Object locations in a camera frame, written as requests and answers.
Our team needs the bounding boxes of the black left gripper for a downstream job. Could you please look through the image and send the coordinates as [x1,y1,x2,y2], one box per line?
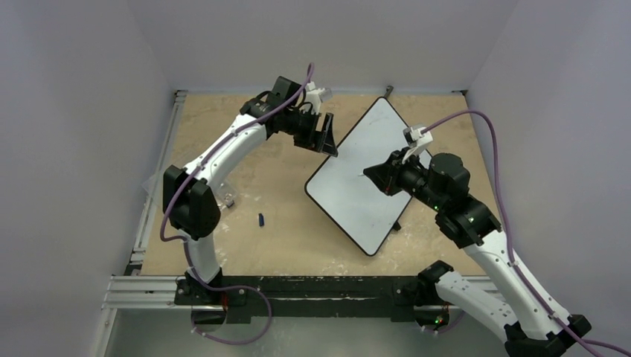
[284,109,337,156]

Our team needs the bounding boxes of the black framed whiteboard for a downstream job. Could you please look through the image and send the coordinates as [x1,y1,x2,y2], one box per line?
[304,97,411,256]

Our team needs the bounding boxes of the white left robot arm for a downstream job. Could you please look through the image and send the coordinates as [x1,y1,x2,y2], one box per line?
[159,77,338,304]

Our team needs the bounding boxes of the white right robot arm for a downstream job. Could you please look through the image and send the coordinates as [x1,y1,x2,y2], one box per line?
[363,150,592,356]

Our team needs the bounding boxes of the black base beam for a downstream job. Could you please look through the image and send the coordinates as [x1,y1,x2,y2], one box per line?
[174,260,454,326]

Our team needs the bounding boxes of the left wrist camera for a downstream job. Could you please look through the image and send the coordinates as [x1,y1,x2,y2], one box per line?
[305,81,333,106]

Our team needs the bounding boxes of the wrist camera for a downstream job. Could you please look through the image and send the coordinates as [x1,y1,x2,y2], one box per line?
[305,81,333,106]
[402,124,433,163]

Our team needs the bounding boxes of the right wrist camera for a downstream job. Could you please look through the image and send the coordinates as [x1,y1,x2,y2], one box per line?
[402,124,433,163]

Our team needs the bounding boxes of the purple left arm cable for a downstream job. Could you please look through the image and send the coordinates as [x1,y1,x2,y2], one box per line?
[158,62,316,287]

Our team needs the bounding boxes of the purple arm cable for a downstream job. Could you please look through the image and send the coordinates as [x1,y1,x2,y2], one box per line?
[158,62,316,287]
[423,109,631,357]

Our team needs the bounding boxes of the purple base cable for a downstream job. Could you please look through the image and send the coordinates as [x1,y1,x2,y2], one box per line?
[190,286,274,347]

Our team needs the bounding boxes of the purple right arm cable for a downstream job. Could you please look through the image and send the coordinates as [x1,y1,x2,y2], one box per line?
[423,109,631,357]

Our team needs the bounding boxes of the aluminium frame rail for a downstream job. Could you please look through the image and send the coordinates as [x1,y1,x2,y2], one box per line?
[102,90,188,310]

